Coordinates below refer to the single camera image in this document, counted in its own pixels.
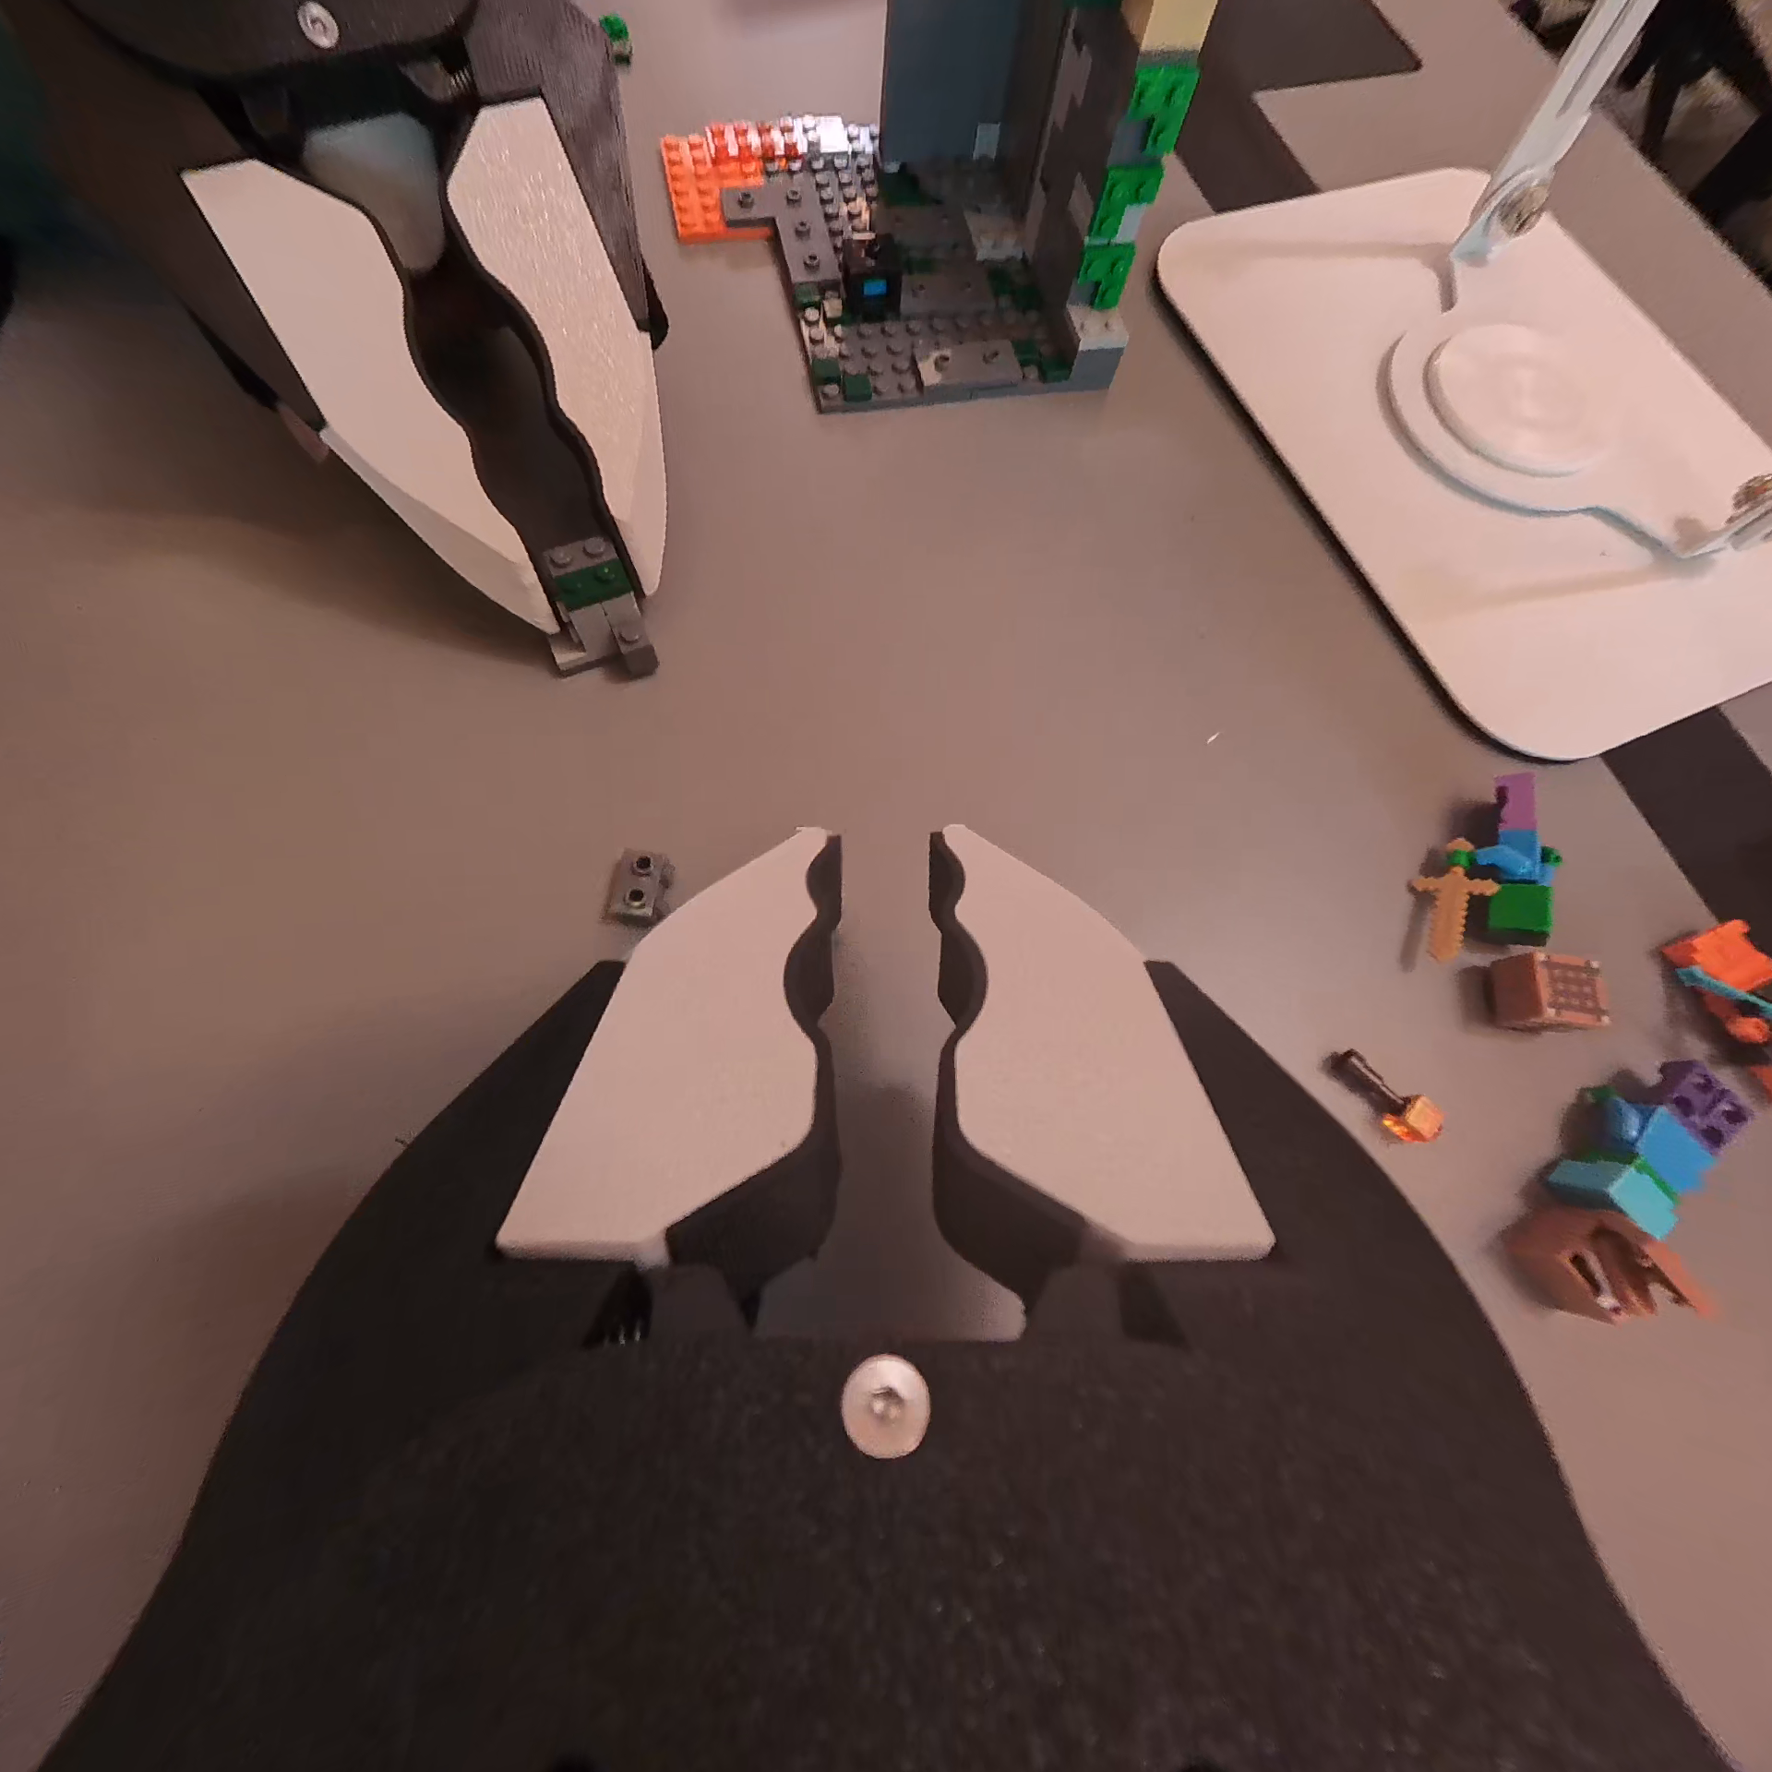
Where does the grey desk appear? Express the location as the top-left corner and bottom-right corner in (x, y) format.
(0, 0), (1772, 1772)

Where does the white wooden book stand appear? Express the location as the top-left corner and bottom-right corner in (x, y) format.
(1155, 0), (1772, 765)

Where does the small brown toy piece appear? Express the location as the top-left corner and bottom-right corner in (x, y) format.
(1330, 1049), (1445, 1146)

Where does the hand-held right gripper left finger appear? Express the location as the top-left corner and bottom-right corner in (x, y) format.
(495, 826), (843, 1267)

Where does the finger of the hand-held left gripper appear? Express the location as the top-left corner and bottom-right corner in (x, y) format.
(180, 156), (560, 630)
(443, 97), (669, 598)

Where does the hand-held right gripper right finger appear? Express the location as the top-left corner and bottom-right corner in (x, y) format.
(929, 824), (1279, 1263)

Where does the toy brick building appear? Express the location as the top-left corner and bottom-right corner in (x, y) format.
(661, 0), (1207, 418)

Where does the pile of colourful bricks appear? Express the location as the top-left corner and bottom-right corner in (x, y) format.
(1407, 770), (1772, 1331)

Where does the small grey brick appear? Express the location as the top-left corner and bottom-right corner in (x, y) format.
(542, 531), (663, 681)

